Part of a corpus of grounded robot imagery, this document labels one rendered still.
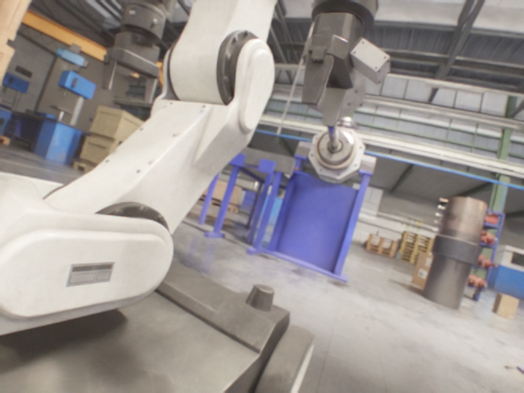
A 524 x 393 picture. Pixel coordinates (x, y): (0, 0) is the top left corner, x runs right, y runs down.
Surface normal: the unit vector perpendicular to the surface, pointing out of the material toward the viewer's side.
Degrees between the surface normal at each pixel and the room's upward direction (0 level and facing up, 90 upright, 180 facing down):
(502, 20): 90
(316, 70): 101
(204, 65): 112
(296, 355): 31
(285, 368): 49
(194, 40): 86
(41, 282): 90
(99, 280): 90
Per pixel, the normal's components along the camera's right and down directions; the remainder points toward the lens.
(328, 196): -0.31, -0.13
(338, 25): -0.43, 0.04
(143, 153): -0.18, -0.61
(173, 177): 0.88, 0.26
